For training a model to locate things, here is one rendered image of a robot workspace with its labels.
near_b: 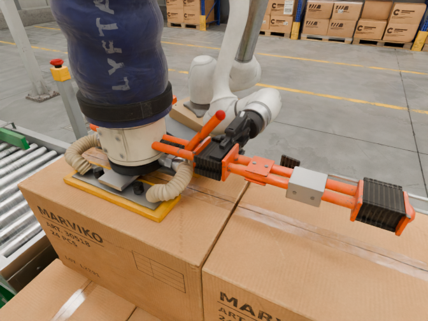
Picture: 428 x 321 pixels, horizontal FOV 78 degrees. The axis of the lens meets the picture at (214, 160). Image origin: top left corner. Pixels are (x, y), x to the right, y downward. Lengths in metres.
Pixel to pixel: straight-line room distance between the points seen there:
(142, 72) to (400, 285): 0.67
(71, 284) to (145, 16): 0.92
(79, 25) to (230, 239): 0.53
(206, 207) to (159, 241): 0.15
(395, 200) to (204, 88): 1.03
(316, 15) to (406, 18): 1.86
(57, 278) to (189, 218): 0.66
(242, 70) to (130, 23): 0.89
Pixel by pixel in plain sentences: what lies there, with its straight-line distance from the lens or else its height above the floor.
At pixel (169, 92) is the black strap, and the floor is 1.21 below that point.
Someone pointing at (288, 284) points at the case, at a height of 0.94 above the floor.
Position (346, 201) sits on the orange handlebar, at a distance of 0.57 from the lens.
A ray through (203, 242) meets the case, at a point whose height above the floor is 0.95.
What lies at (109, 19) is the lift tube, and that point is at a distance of 0.57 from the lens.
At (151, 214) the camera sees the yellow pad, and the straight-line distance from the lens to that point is 0.67.
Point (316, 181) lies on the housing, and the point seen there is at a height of 1.10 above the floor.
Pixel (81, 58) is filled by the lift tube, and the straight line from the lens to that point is 0.61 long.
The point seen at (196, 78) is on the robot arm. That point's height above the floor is 1.01.
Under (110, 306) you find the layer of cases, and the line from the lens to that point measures 1.05.
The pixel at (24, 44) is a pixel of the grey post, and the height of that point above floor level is 0.69.
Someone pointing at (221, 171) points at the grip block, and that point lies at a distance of 0.60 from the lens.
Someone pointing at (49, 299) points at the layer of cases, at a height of 0.54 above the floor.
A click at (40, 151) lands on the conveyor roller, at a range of 1.94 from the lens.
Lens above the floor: 1.45
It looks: 36 degrees down
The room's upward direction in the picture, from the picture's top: straight up
